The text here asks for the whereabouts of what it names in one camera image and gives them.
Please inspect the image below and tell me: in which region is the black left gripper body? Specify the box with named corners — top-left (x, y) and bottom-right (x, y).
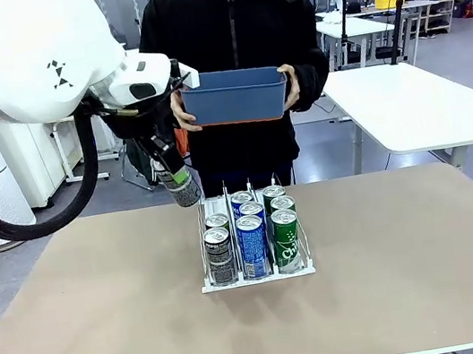
top-left (109, 99), bottom-right (181, 160)

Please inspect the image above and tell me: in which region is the black Pepsi can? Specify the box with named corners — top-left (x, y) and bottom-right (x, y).
top-left (149, 150), bottom-right (204, 212)
top-left (203, 212), bottom-right (232, 234)
top-left (201, 225), bottom-right (238, 288)

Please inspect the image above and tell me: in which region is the blue storage bin orange trim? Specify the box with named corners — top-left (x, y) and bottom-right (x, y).
top-left (176, 58), bottom-right (296, 135)

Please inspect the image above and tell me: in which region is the blue white beverage can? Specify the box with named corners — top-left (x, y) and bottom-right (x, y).
top-left (233, 212), bottom-right (274, 282)
top-left (237, 198), bottom-right (267, 222)
top-left (228, 188), bottom-right (255, 209)

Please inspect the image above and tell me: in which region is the green beverage can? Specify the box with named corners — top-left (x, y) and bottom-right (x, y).
top-left (268, 193), bottom-right (297, 214)
top-left (268, 206), bottom-right (307, 275)
top-left (260, 183), bottom-right (288, 203)

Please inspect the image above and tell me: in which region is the person's left forearm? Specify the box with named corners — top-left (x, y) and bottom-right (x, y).
top-left (286, 47), bottom-right (338, 114)

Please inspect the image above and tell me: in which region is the person's right hand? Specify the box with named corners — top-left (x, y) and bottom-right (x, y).
top-left (168, 87), bottom-right (204, 135)

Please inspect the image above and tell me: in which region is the person's left hand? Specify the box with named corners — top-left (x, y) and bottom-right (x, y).
top-left (275, 62), bottom-right (305, 114)

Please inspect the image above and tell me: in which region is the orange garment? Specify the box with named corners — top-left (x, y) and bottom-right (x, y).
top-left (173, 125), bottom-right (192, 159)

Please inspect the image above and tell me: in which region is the white background table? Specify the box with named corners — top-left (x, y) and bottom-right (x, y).
top-left (314, 8), bottom-right (402, 75)

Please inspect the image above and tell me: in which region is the wooden shelf table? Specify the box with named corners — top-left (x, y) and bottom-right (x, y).
top-left (404, 0), bottom-right (461, 39)

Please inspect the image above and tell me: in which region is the small rolling side table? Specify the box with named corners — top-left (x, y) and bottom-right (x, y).
top-left (43, 108), bottom-right (126, 189)

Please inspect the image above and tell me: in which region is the black tripod stand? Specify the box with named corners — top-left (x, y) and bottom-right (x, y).
top-left (380, 0), bottom-right (425, 65)

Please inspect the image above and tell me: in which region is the white cabinet with wood top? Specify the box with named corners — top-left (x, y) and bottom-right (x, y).
top-left (0, 108), bottom-right (92, 215)

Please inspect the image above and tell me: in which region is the person in black hooded jacket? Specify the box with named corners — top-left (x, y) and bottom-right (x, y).
top-left (130, 0), bottom-right (349, 207)

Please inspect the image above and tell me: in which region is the large white side table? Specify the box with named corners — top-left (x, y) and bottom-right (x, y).
top-left (319, 48), bottom-right (473, 191)

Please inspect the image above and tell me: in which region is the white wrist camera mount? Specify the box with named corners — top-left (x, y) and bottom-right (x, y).
top-left (165, 55), bottom-right (203, 94)

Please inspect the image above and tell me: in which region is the white wire can dispenser rack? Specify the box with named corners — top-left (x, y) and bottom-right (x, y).
top-left (184, 168), bottom-right (319, 296)

